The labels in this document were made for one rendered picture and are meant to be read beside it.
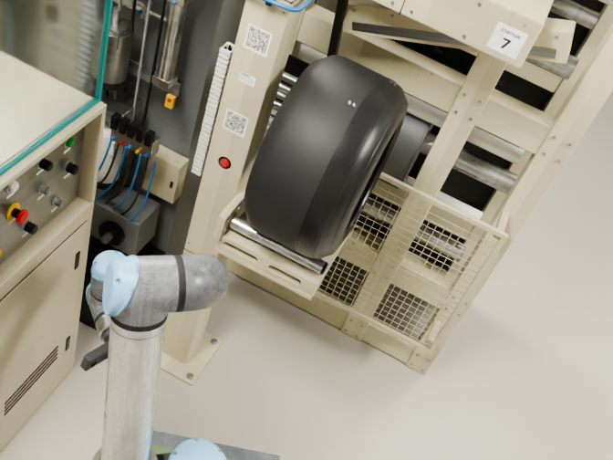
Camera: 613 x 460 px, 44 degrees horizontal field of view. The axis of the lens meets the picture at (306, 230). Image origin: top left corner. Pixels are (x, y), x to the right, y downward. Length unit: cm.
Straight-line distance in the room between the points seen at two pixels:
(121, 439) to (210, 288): 42
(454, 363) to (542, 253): 113
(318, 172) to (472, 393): 178
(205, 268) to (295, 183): 63
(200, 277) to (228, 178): 98
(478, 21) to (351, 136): 49
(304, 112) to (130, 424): 94
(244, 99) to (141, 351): 96
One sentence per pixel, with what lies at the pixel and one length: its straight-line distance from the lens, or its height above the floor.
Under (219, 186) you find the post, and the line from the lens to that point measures 250.
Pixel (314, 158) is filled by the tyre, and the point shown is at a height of 136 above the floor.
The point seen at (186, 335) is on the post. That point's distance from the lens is 306.
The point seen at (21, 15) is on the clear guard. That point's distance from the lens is 177.
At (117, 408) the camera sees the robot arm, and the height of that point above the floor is 113.
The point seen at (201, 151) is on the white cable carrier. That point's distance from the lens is 248.
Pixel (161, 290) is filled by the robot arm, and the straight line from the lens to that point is 151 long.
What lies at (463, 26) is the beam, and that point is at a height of 169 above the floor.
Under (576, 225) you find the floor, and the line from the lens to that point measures 489.
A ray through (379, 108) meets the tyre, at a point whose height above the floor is 148.
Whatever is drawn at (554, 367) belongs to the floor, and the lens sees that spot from 395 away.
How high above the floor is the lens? 258
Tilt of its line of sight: 41 degrees down
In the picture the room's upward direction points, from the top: 21 degrees clockwise
